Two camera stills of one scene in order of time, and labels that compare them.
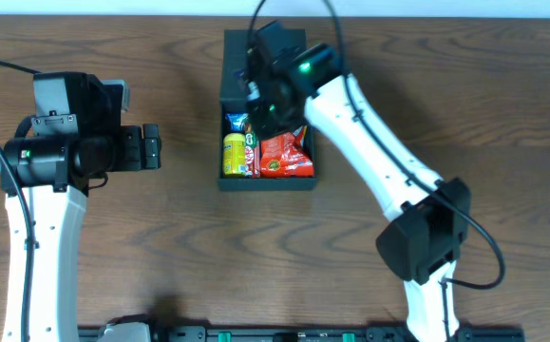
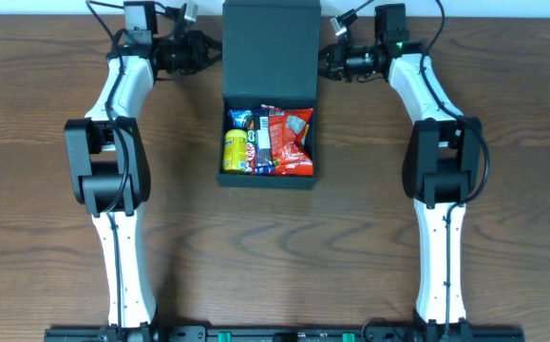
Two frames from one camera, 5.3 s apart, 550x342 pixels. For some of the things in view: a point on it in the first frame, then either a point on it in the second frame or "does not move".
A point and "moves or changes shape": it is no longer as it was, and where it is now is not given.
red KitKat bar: [253, 160] does not move
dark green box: [234, 51] moves or changes shape
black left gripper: [150, 145] → [198, 53]
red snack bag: [285, 156] does not move
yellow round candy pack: [234, 154] does not move
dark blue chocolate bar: [239, 73] → [263, 157]
